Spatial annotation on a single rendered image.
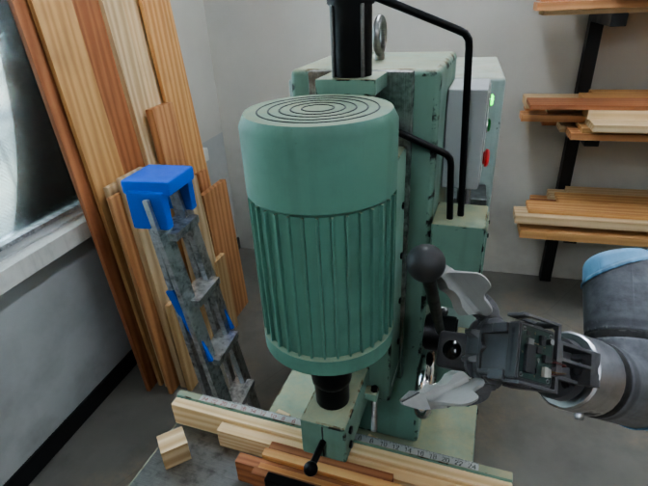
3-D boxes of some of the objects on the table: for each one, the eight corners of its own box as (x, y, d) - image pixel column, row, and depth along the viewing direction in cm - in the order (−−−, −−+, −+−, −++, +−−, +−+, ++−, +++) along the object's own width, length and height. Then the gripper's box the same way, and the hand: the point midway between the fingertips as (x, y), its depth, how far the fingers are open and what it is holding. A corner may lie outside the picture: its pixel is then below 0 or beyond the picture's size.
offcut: (166, 470, 81) (160, 453, 79) (161, 452, 85) (156, 436, 83) (191, 458, 83) (187, 443, 81) (186, 442, 86) (181, 425, 85)
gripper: (605, 282, 53) (465, 226, 46) (598, 472, 47) (437, 439, 40) (542, 289, 60) (414, 242, 53) (528, 453, 55) (384, 423, 48)
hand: (407, 327), depth 49 cm, fingers open, 14 cm apart
